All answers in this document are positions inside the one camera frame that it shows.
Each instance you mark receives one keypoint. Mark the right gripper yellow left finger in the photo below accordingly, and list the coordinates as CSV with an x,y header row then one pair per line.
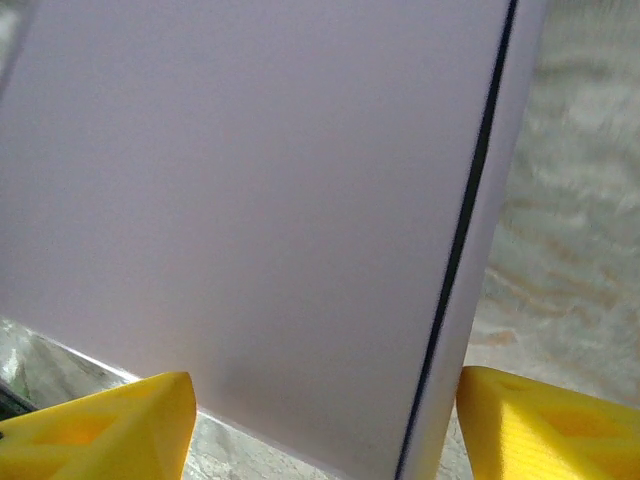
x,y
100,440

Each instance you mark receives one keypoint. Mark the white paper box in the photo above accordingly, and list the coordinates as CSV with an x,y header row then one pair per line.
x,y
250,200

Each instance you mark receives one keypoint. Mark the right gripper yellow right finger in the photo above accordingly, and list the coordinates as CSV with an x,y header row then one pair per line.
x,y
550,435

